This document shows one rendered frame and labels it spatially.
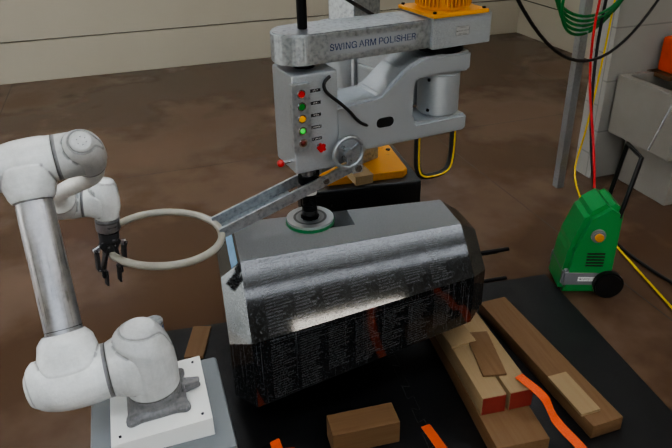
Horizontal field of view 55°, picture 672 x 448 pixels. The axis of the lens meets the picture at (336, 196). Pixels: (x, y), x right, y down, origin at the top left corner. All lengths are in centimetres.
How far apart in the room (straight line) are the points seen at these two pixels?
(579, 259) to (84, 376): 284
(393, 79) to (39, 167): 147
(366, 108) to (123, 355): 142
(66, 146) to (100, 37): 675
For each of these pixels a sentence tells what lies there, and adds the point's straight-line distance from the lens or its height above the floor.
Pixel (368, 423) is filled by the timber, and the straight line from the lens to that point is 291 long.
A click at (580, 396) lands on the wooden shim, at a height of 11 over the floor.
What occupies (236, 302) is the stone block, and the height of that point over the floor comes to 69.
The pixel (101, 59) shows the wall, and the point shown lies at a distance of 868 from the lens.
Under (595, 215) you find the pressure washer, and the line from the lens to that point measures 384.
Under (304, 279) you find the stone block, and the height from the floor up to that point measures 74.
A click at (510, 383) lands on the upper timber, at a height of 20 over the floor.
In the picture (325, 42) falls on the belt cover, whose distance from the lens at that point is 253.
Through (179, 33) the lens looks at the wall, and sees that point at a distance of 865.
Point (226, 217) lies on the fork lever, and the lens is 281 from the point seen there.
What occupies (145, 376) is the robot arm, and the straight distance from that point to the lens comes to 190.
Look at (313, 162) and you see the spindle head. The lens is 266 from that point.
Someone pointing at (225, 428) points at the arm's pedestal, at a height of 80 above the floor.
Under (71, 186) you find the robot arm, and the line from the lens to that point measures 227.
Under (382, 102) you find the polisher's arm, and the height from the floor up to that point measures 137.
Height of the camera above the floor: 225
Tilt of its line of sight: 27 degrees down
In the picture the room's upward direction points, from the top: 1 degrees counter-clockwise
